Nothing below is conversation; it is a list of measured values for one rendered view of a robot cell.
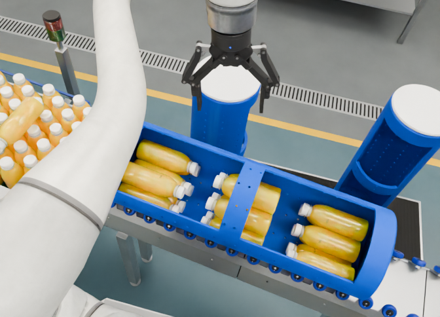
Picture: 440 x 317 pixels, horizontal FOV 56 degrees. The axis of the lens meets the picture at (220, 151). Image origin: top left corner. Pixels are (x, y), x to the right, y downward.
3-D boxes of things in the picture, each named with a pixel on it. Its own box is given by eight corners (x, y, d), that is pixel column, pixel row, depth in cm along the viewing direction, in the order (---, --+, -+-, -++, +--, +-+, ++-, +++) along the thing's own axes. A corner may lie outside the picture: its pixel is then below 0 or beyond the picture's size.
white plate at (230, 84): (217, 110, 162) (217, 112, 163) (274, 86, 172) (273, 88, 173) (181, 65, 174) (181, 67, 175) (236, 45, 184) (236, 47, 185)
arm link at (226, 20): (207, -20, 75) (208, 10, 79) (202, 7, 69) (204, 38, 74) (258, -19, 74) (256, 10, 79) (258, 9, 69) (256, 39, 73)
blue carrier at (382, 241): (353, 314, 129) (393, 278, 107) (101, 213, 141) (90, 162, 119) (365, 238, 147) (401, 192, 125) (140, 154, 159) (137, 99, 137)
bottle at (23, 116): (23, 99, 144) (-13, 138, 134) (31, 93, 139) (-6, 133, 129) (39, 112, 147) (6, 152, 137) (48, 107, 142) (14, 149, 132)
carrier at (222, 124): (204, 214, 234) (245, 192, 245) (217, 113, 163) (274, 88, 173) (179, 176, 247) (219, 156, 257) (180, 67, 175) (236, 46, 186)
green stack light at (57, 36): (59, 44, 158) (57, 33, 154) (45, 38, 159) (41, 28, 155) (69, 34, 161) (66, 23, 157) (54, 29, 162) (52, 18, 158)
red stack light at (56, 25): (56, 33, 154) (54, 25, 150) (41, 28, 154) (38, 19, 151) (66, 23, 157) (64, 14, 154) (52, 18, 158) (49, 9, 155)
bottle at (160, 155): (133, 156, 136) (186, 175, 134) (141, 136, 137) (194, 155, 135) (139, 159, 143) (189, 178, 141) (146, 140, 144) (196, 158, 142)
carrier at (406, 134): (330, 181, 254) (325, 222, 238) (391, 78, 183) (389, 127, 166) (376, 193, 252) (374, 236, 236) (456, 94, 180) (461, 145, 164)
